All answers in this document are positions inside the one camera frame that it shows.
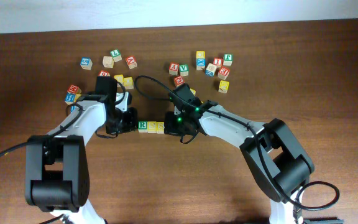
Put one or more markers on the plain picture wooden block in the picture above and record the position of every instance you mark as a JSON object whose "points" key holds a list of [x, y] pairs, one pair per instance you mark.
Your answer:
{"points": [[108, 62]]}

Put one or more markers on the blue H wooden block front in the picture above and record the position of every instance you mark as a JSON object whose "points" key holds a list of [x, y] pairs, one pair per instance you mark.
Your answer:
{"points": [[72, 108]]}

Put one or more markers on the red Y wooden block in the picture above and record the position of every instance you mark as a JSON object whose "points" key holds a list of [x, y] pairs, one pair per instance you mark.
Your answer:
{"points": [[173, 69]]}

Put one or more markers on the blue 5 wooden block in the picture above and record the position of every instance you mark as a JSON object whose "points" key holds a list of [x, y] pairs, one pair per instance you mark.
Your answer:
{"points": [[86, 63]]}

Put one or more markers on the red E wooden block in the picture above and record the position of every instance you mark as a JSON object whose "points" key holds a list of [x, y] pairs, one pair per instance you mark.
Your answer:
{"points": [[223, 73]]}

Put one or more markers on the blue h wooden block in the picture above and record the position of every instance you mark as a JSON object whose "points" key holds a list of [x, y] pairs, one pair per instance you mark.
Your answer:
{"points": [[72, 108], [69, 98]]}

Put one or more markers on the red 6 wooden block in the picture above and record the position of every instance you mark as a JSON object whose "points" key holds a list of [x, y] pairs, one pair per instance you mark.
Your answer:
{"points": [[103, 73]]}

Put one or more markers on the yellow wooden block X side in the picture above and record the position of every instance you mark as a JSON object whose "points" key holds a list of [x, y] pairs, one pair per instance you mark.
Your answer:
{"points": [[119, 78]]}

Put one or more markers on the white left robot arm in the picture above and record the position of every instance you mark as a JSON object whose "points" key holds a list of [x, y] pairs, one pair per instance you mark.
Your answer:
{"points": [[57, 179]]}

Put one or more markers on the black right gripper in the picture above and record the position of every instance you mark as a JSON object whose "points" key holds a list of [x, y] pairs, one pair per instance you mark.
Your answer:
{"points": [[170, 126]]}

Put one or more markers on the red Q wooden block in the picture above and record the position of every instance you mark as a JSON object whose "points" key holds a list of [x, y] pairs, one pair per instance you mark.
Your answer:
{"points": [[178, 80]]}

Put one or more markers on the yellow S wooden block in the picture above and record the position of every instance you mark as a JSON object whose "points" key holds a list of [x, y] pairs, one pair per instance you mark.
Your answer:
{"points": [[151, 126]]}

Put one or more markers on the yellow W wooden block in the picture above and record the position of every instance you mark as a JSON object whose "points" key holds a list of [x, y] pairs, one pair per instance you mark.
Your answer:
{"points": [[193, 91]]}

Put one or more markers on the yellow O block 2 side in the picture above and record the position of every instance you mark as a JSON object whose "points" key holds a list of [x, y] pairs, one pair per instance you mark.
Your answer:
{"points": [[128, 83]]}

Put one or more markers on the blue H wooden block back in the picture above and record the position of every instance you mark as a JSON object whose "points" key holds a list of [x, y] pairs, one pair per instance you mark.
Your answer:
{"points": [[69, 98]]}

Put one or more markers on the blue X wooden block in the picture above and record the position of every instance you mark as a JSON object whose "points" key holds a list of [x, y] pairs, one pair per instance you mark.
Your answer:
{"points": [[200, 63]]}

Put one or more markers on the blue tilted wooden block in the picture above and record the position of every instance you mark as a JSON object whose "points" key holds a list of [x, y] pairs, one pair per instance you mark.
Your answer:
{"points": [[210, 70]]}

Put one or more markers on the green J wooden block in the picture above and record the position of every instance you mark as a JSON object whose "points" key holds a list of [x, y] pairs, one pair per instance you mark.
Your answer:
{"points": [[227, 59]]}

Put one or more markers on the green V wooden block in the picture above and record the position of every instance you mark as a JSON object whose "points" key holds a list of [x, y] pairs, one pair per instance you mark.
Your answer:
{"points": [[184, 70]]}

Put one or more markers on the red M wooden block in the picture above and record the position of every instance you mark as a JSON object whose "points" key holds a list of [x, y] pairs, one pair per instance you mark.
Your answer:
{"points": [[74, 89]]}

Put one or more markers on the yellow O wooden block left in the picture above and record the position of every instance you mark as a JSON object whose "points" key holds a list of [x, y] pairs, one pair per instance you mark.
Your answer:
{"points": [[76, 97]]}

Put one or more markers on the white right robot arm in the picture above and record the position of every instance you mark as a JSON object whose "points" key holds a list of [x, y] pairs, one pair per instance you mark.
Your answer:
{"points": [[278, 162]]}

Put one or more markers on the yellow top stacked block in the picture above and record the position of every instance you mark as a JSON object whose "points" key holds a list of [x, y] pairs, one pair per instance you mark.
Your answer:
{"points": [[200, 54]]}

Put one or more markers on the green R wooden block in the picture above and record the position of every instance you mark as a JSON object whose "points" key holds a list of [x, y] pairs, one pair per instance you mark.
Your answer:
{"points": [[142, 127]]}

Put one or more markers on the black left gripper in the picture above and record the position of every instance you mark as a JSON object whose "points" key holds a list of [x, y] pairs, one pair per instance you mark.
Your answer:
{"points": [[132, 125]]}

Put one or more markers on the red I wooden block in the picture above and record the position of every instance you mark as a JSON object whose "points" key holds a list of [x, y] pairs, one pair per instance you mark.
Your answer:
{"points": [[218, 62]]}

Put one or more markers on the green L wooden block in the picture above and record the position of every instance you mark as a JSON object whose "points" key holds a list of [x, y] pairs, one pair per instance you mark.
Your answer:
{"points": [[116, 55]]}

